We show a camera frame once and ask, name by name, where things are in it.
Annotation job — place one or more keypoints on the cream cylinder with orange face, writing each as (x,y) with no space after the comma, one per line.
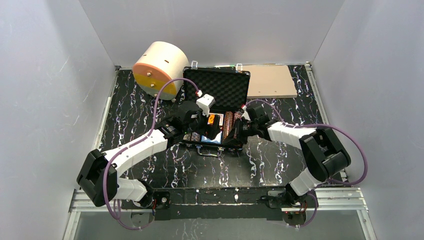
(159,64)

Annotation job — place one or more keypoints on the red playing card deck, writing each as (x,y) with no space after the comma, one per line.
(219,118)

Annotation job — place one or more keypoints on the orange black chip stack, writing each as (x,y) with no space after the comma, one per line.
(227,124)

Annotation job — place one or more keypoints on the yellow big blind button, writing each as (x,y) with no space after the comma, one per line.
(211,119)

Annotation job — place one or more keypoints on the blue playing card deck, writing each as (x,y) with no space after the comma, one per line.
(216,140)

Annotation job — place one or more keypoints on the black poker set case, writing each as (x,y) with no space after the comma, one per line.
(229,87)

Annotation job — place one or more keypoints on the red white chip stack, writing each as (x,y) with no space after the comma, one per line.
(237,115)

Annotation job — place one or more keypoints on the dark green chip stack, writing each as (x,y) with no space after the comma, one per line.
(187,137)

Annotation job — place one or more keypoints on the tan flat board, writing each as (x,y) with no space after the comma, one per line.
(270,81)

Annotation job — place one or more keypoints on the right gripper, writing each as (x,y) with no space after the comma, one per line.
(237,127)

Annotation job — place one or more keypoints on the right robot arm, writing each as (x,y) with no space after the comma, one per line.
(322,150)

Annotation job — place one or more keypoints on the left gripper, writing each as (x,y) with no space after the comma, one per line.
(208,125)

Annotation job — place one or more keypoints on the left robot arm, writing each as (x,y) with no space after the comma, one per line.
(100,175)

